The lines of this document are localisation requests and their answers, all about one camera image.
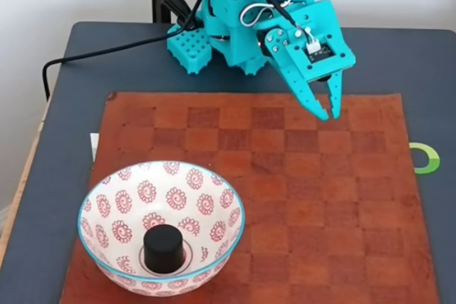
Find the black cylinder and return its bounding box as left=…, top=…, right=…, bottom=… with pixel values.
left=142, top=224, right=183, bottom=272

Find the brown leather chessboard mat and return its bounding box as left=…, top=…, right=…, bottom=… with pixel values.
left=58, top=92, right=442, bottom=304

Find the white bowl with red flowers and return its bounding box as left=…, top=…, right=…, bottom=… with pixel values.
left=77, top=160, right=246, bottom=298

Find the turquoise framed camera module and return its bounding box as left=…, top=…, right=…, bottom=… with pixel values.
left=286, top=28, right=357, bottom=83

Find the green ring sticker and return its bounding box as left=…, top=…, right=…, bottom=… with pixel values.
left=408, top=142, right=441, bottom=176

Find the black power cable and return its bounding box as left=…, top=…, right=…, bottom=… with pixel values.
left=41, top=0, right=213, bottom=101

